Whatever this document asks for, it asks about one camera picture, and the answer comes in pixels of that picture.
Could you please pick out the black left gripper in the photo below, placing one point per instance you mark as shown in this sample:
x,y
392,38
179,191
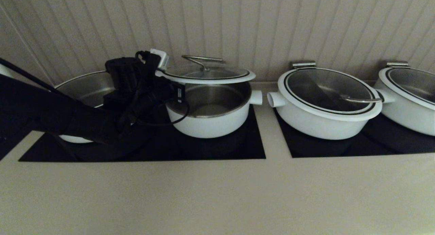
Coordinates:
x,y
166,94

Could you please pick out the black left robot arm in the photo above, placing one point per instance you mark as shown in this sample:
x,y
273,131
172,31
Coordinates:
x,y
44,109

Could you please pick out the white round pot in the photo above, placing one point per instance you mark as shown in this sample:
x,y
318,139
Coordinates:
x,y
316,128
407,116
210,126
73,139

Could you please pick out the black glass cooktop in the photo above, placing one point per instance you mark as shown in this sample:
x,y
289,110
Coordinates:
x,y
204,150
373,146

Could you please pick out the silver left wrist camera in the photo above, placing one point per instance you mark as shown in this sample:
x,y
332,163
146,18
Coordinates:
x,y
159,59

